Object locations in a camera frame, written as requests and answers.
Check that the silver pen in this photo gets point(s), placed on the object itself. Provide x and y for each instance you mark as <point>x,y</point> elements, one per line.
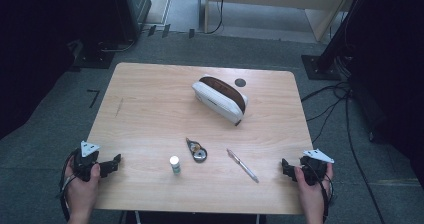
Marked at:
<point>242,165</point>

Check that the black stand base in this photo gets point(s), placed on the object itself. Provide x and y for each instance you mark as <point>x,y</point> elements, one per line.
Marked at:
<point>95,57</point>

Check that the dark round table grommet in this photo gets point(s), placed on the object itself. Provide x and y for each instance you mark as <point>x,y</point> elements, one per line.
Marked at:
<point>240,82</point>

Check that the black stand with base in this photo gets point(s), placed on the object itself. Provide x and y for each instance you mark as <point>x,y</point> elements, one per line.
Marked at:
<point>320,67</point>

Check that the white pencil case brown lining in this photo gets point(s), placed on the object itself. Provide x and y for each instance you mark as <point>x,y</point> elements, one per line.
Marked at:
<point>216,100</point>

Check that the person's right hand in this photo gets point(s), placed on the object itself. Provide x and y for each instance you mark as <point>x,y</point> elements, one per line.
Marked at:
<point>311,197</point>

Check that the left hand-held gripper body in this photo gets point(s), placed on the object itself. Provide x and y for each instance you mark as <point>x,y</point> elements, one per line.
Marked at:
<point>85,164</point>

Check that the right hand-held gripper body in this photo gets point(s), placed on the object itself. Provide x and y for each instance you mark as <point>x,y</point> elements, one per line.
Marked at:
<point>315,170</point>

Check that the dark curtain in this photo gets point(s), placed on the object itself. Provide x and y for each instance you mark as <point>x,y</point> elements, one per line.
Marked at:
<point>393,67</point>
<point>33,50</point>

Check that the person's left hand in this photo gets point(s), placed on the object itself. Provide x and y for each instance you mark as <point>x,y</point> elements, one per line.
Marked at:
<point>81,192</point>

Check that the black cabinet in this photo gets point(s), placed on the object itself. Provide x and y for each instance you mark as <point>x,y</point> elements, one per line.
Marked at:
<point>133,7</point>

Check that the white capped glue stick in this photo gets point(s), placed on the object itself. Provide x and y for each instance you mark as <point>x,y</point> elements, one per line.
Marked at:
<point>175,166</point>

